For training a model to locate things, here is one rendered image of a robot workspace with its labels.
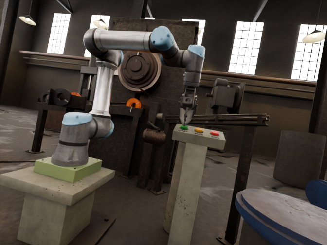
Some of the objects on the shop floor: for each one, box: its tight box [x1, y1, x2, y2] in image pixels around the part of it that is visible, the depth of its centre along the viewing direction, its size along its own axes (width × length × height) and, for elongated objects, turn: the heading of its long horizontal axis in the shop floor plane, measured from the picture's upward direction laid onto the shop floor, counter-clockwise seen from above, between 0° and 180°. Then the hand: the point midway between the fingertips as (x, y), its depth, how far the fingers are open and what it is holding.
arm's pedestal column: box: [0, 190, 116, 245], centre depth 71 cm, size 40×40×26 cm
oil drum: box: [273, 130, 326, 189], centre depth 264 cm, size 59×59×89 cm
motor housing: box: [136, 128, 166, 189], centre depth 140 cm, size 13×22×54 cm, turn 166°
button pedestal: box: [158, 124, 226, 245], centre depth 74 cm, size 16×24×62 cm, turn 166°
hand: (184, 124), depth 75 cm, fingers closed
